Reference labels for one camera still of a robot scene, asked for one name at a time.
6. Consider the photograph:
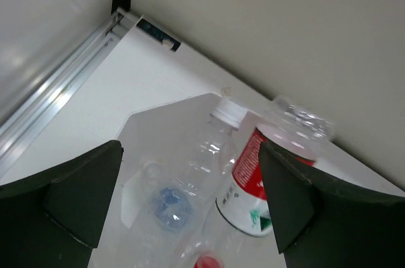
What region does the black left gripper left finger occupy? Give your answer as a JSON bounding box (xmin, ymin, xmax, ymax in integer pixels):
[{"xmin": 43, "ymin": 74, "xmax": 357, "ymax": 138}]
[{"xmin": 1, "ymin": 140, "xmax": 123, "ymax": 267}]

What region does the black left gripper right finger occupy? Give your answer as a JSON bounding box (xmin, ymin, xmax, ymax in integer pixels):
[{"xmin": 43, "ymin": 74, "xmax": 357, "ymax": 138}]
[{"xmin": 259, "ymin": 142, "xmax": 404, "ymax": 267}]

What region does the red label plastic bottle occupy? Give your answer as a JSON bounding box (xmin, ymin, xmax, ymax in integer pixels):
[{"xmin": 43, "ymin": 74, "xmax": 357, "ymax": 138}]
[{"xmin": 192, "ymin": 95, "xmax": 336, "ymax": 268}]

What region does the blue label clear bottle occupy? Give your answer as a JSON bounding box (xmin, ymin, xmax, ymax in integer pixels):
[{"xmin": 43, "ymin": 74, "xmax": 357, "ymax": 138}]
[{"xmin": 116, "ymin": 159, "xmax": 214, "ymax": 267}]

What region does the clear white cap bottle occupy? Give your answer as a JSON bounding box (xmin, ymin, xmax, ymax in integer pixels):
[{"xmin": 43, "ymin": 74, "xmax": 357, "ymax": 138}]
[{"xmin": 120, "ymin": 97, "xmax": 247, "ymax": 267}]

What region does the white translucent plastic bin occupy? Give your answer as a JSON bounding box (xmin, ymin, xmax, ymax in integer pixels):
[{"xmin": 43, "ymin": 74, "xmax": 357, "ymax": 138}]
[{"xmin": 89, "ymin": 95, "xmax": 272, "ymax": 267}]

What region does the aluminium left rail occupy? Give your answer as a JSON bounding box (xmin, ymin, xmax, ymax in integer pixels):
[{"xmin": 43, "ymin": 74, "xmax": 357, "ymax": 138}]
[{"xmin": 1, "ymin": 8, "xmax": 139, "ymax": 176}]

